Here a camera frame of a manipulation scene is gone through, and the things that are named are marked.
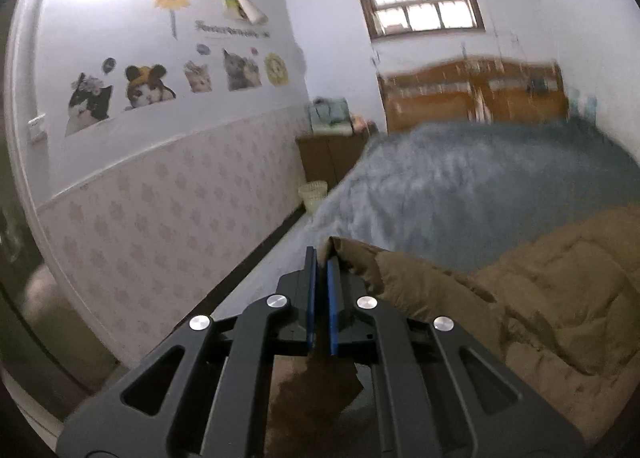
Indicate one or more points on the yellow lion cat sticker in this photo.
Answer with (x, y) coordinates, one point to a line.
(276, 70)

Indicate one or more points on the black white cat sticker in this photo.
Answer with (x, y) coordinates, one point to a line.
(88, 104)

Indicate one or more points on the teal checked pillow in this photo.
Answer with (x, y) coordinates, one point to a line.
(582, 106)

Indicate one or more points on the white wall light switch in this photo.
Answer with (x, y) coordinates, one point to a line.
(37, 128)

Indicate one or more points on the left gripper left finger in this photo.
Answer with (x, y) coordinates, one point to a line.
(204, 390)

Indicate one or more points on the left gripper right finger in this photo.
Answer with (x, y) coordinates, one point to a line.
(438, 392)

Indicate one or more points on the black device on headboard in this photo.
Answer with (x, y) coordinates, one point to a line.
(538, 85)

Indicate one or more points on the peeling paper wall poster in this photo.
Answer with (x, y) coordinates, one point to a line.
(244, 11)

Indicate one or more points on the grey plush bed blanket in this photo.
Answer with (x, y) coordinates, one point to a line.
(459, 194)

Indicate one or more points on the text line wall sticker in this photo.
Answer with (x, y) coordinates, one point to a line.
(230, 31)

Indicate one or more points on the small tabby cat sticker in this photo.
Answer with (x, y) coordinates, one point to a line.
(198, 77)

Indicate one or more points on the bear hat cat sticker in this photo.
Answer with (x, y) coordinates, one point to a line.
(146, 86)

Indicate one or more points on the brown wooden nightstand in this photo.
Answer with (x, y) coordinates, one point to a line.
(329, 157)

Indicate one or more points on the white woven waste basket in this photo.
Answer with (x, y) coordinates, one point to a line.
(312, 194)

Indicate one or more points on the grey cats wall sticker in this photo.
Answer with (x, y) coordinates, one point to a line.
(242, 73)

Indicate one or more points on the brown wooden headboard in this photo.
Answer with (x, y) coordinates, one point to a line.
(479, 89)

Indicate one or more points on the brown puffer jacket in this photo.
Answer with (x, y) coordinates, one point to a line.
(562, 312)

